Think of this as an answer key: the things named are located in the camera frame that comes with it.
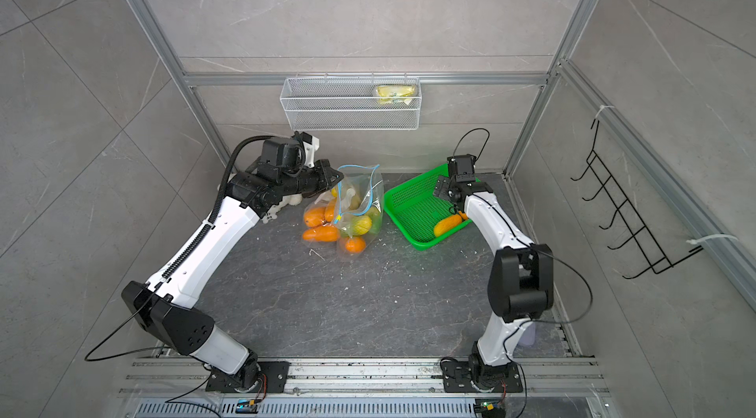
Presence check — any clear zip-top bag blue zipper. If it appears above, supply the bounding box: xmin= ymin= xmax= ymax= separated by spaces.
xmin=304 ymin=186 xmax=356 ymax=240

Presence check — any green mango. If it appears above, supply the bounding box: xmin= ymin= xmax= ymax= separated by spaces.
xmin=350 ymin=215 xmax=373 ymax=237

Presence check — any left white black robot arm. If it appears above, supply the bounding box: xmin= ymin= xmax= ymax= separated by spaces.
xmin=121 ymin=132 xmax=344 ymax=392

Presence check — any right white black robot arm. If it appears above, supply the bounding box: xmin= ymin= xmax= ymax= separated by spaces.
xmin=433 ymin=153 xmax=579 ymax=390

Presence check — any small orange mango centre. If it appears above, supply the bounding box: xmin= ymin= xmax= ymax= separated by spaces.
xmin=303 ymin=206 xmax=327 ymax=228

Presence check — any white plush teddy bear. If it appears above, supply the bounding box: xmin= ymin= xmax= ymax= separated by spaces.
xmin=261 ymin=195 xmax=303 ymax=224

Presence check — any green plastic basket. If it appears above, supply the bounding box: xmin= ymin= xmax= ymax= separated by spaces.
xmin=384 ymin=165 xmax=471 ymax=251

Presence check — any purple round pad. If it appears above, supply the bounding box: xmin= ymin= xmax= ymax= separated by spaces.
xmin=518 ymin=323 xmax=537 ymax=347

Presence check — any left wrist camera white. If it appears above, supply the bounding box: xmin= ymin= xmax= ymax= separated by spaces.
xmin=293 ymin=132 xmax=320 ymax=168

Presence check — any yellow sponge in wire basket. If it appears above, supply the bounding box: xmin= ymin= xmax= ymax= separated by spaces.
xmin=372 ymin=84 xmax=417 ymax=106

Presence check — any black wire wall hook rack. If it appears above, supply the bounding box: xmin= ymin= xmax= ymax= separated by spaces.
xmin=570 ymin=120 xmax=704 ymax=280

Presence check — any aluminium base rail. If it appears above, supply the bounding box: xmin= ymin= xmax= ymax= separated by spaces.
xmin=109 ymin=355 xmax=619 ymax=417

